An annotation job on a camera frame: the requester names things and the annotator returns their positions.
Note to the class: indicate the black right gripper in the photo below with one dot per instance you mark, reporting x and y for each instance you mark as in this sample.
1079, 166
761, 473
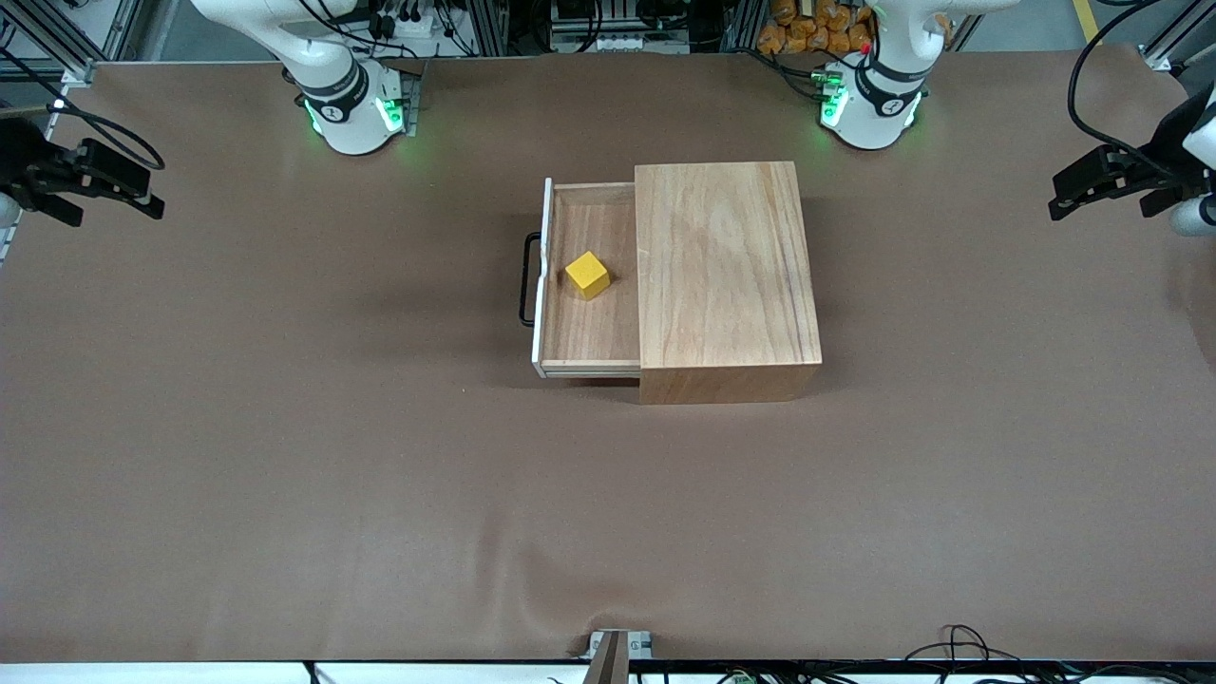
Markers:
28, 166

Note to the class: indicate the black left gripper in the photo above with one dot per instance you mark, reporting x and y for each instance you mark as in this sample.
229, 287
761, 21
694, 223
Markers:
1165, 161

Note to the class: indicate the yellow cube block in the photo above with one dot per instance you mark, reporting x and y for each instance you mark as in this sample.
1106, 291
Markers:
587, 274

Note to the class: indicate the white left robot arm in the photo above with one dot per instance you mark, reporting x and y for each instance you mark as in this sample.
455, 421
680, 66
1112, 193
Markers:
879, 109

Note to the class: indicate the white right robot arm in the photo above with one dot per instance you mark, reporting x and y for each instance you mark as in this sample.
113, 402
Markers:
347, 114

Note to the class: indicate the wooden drawer cabinet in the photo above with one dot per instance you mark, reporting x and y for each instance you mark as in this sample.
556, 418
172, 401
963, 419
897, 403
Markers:
727, 275

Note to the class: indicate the pile of orange objects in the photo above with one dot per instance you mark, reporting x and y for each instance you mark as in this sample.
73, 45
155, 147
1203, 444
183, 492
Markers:
817, 24

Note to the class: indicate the brown table cover sheet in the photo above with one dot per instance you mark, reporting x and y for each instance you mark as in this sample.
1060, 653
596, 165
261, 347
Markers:
427, 494

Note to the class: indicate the white power strip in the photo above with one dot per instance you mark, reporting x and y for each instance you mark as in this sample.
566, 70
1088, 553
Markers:
622, 43

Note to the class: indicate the metal table edge clamp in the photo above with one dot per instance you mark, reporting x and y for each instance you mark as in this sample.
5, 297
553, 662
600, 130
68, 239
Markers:
617, 651

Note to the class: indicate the aluminium frame profile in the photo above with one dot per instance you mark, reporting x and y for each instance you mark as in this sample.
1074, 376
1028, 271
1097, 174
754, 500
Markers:
47, 38
1178, 43

